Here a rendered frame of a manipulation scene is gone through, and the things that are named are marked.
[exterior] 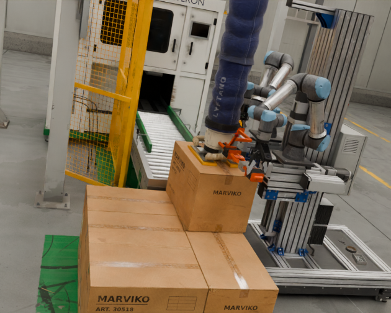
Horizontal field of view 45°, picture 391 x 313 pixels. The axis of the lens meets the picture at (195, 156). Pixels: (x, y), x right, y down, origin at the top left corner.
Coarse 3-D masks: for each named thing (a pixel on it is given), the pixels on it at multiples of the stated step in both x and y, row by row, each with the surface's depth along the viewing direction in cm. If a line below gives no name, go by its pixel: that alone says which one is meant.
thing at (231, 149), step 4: (224, 148) 287; (228, 148) 288; (232, 148) 290; (236, 148) 292; (224, 152) 288; (228, 152) 283; (232, 152) 283; (236, 152) 284; (240, 152) 285; (228, 156) 284
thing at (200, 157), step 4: (192, 148) 317; (196, 148) 316; (192, 152) 313; (196, 152) 310; (196, 156) 305; (200, 156) 302; (204, 156) 303; (200, 160) 297; (204, 160) 296; (208, 160) 298; (212, 160) 299; (204, 164) 294; (208, 164) 295; (212, 164) 296; (216, 164) 297
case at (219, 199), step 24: (192, 144) 333; (192, 168) 294; (216, 168) 293; (168, 192) 338; (192, 192) 291; (216, 192) 289; (240, 192) 294; (192, 216) 290; (216, 216) 295; (240, 216) 301
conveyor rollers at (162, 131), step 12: (144, 120) 522; (156, 120) 534; (168, 120) 547; (156, 132) 492; (168, 132) 496; (180, 132) 507; (144, 144) 445; (156, 144) 449; (168, 144) 461; (156, 156) 415; (168, 156) 426; (156, 168) 389; (168, 168) 392
